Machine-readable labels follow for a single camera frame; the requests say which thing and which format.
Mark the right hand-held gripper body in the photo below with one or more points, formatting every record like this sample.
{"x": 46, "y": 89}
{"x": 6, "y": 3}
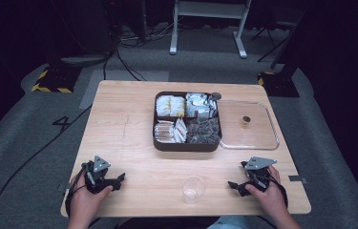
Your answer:
{"x": 257, "y": 171}

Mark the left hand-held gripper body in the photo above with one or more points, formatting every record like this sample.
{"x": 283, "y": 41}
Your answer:
{"x": 98, "y": 173}

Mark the person's right hand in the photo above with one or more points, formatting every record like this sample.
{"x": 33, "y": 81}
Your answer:
{"x": 269, "y": 198}

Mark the person's left hand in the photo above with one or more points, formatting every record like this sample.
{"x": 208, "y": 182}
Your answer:
{"x": 86, "y": 203}

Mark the person's light blue clothing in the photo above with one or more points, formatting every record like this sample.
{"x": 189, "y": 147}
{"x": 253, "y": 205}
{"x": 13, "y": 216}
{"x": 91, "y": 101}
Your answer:
{"x": 230, "y": 223}

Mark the clear lid with brown knob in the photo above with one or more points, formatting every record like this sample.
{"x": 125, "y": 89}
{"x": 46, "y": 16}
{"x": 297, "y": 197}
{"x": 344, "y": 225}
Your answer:
{"x": 253, "y": 136}

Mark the grey tape piece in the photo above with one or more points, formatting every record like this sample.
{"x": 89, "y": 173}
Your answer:
{"x": 63, "y": 187}
{"x": 297, "y": 179}

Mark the clear plastic cup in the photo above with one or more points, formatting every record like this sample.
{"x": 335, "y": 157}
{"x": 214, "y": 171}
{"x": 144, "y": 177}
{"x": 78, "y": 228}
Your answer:
{"x": 193, "y": 189}

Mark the brown compartment box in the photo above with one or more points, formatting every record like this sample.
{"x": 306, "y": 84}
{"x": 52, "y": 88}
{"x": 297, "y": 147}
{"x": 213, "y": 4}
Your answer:
{"x": 186, "y": 147}

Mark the pile of dark packets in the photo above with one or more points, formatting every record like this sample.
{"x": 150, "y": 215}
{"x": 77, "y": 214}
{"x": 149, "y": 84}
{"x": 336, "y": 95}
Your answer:
{"x": 203, "y": 131}

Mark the pile of white stick packets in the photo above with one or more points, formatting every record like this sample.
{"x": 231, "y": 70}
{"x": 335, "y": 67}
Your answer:
{"x": 170, "y": 131}

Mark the pile of silver packets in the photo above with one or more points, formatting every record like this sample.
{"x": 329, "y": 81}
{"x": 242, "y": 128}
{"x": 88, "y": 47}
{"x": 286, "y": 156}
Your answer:
{"x": 200, "y": 105}

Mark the small grey round object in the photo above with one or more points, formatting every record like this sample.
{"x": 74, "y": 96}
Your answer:
{"x": 216, "y": 95}

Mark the pile of white yellow packets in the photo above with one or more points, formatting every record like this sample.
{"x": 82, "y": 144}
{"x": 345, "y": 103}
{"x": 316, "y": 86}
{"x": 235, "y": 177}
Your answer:
{"x": 170, "y": 106}

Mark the black yellow striped stand base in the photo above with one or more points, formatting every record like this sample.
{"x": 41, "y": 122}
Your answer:
{"x": 55, "y": 81}
{"x": 278, "y": 84}

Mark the black tripod stand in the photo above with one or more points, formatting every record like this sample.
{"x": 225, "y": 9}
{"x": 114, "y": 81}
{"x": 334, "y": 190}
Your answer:
{"x": 270, "y": 39}

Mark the white metal table frame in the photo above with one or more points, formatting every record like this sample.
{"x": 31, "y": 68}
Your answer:
{"x": 211, "y": 9}

